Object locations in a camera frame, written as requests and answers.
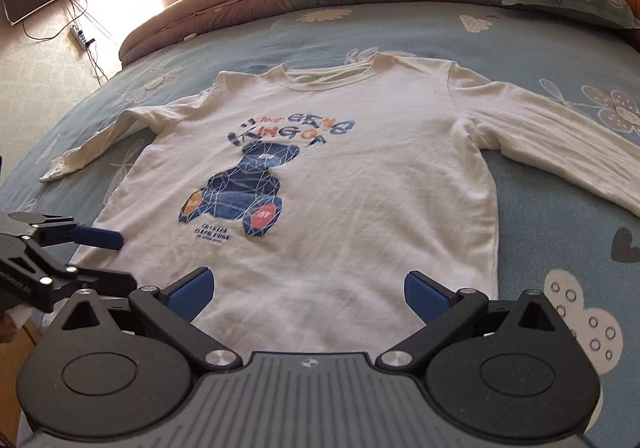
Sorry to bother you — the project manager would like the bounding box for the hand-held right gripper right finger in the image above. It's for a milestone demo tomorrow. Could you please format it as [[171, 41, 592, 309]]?
[[375, 271, 563, 374]]

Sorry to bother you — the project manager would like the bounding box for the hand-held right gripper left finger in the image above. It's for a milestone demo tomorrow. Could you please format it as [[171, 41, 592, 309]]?
[[57, 267, 251, 371]]

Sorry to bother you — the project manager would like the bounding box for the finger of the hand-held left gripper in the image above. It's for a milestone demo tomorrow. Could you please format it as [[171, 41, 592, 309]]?
[[9, 211, 125, 251], [37, 264, 139, 301]]

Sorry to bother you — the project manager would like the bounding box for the white long-sleeve printed shirt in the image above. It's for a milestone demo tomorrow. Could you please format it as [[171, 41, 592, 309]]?
[[40, 52, 640, 344]]

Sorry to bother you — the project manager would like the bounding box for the white power strip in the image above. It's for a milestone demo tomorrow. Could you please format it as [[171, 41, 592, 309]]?
[[70, 25, 97, 49]]

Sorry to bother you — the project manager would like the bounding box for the black television cable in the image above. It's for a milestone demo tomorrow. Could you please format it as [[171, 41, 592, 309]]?
[[22, 0, 108, 82]]

